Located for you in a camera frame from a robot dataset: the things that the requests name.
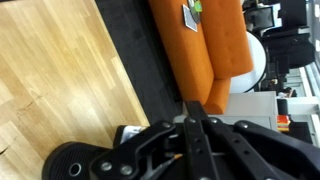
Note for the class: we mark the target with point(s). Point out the green disc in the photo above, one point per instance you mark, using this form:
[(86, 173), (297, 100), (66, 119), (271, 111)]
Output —
[(198, 6)]

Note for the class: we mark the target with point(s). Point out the red yellow box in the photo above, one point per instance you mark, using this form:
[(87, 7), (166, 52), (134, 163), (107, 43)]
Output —
[(283, 123)]

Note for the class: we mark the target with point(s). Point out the orange sofa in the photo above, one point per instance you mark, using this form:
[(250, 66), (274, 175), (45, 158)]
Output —
[(200, 56)]

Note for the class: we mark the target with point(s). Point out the black office chair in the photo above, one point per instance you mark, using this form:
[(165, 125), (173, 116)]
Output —
[(293, 53)]

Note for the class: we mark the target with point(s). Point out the grey white paper sheet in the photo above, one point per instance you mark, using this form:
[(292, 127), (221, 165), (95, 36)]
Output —
[(189, 18)]

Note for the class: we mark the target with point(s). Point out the white round table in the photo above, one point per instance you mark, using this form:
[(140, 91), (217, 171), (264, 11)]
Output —
[(256, 63)]

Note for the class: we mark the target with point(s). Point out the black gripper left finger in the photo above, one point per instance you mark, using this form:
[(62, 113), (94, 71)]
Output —
[(133, 145)]

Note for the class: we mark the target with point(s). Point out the clear water reservoir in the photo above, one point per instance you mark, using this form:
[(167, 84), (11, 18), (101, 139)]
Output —
[(128, 133)]

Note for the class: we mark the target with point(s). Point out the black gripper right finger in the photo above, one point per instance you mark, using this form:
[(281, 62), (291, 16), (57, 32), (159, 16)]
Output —
[(266, 146)]

